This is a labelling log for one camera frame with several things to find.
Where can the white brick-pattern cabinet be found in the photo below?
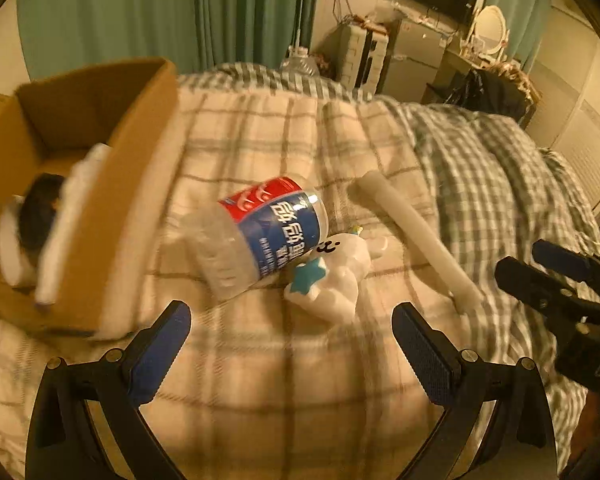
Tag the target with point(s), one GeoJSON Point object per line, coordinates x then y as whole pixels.
{"type": "Point", "coordinates": [357, 55]}

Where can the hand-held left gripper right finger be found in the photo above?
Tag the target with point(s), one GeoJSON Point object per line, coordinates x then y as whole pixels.
{"type": "Point", "coordinates": [426, 357]}

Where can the clear plastic bottle blue label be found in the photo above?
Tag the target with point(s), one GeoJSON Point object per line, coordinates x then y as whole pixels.
{"type": "Point", "coordinates": [275, 232]}

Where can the black bag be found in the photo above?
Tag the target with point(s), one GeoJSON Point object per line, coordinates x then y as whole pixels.
{"type": "Point", "coordinates": [495, 95]}

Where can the beige plaid bed sheet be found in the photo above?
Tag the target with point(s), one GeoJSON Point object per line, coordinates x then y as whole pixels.
{"type": "Point", "coordinates": [280, 385]}

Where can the person's right forearm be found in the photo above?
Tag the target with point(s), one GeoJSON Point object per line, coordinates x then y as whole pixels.
{"type": "Point", "coordinates": [597, 430]}

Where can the white oval mirror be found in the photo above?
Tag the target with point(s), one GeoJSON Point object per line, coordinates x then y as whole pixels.
{"type": "Point", "coordinates": [489, 27]}

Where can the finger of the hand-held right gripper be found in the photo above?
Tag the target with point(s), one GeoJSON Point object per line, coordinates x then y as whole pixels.
{"type": "Point", "coordinates": [532, 280]}
{"type": "Point", "coordinates": [562, 256]}

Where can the white cylinder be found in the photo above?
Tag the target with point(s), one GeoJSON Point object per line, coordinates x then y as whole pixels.
{"type": "Point", "coordinates": [12, 255]}

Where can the brown cardboard box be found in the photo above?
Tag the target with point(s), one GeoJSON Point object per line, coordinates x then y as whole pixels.
{"type": "Point", "coordinates": [130, 170]}

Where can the grey refrigerator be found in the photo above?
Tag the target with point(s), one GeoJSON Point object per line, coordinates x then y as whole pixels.
{"type": "Point", "coordinates": [415, 60]}

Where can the green checked quilt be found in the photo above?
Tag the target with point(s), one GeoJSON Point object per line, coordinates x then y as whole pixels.
{"type": "Point", "coordinates": [480, 175]}

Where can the white plastic tube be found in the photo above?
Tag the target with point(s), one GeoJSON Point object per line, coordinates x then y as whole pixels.
{"type": "Point", "coordinates": [415, 230]}

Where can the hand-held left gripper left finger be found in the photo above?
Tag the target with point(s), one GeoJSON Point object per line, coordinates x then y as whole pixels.
{"type": "Point", "coordinates": [166, 342]}

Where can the white plush toy blue star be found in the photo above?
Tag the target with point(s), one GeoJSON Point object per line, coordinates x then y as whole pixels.
{"type": "Point", "coordinates": [337, 272]}

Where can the clear plastic water jug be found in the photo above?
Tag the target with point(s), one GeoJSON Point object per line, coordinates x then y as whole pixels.
{"type": "Point", "coordinates": [300, 62]}

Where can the white wardrobe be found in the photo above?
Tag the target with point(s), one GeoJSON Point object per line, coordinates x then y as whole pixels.
{"type": "Point", "coordinates": [580, 110]}

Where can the black round object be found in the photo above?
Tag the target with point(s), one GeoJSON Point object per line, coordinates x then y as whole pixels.
{"type": "Point", "coordinates": [37, 215]}

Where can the white foam sheet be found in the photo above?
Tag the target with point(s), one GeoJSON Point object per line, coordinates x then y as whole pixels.
{"type": "Point", "coordinates": [75, 200]}

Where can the green curtain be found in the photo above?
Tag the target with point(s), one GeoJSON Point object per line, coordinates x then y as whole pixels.
{"type": "Point", "coordinates": [130, 10]}
{"type": "Point", "coordinates": [520, 5]}

